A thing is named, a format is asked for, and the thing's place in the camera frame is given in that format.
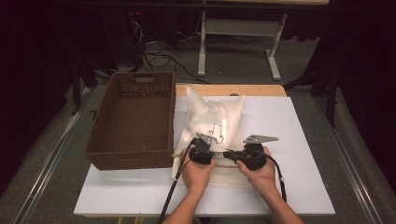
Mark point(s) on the white-framed desk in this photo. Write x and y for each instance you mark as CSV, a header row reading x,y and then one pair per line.
x,y
238,28

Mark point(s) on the person's left hand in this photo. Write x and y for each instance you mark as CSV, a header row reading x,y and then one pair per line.
x,y
196,177

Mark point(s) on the dark equipment box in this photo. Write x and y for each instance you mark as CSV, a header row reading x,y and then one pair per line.
x,y
121,37

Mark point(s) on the dark round table grommet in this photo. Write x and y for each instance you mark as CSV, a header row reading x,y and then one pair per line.
x,y
234,94

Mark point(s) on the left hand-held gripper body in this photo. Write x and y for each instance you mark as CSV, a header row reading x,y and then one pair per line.
x,y
202,152

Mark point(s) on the person's right hand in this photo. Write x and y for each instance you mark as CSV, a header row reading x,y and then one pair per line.
x,y
261,180

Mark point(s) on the aluminium floor rail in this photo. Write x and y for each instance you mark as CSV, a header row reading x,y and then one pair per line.
x,y
46,171
342,149

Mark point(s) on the black metal stand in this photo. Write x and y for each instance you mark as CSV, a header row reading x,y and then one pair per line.
x,y
331,93
76,87

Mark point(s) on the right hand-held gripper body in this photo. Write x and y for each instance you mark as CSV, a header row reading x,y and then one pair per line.
x,y
252,157

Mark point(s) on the brown woven basket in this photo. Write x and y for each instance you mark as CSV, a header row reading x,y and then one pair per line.
x,y
130,124

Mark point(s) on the white board mat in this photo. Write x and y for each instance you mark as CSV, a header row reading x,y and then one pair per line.
x,y
295,155

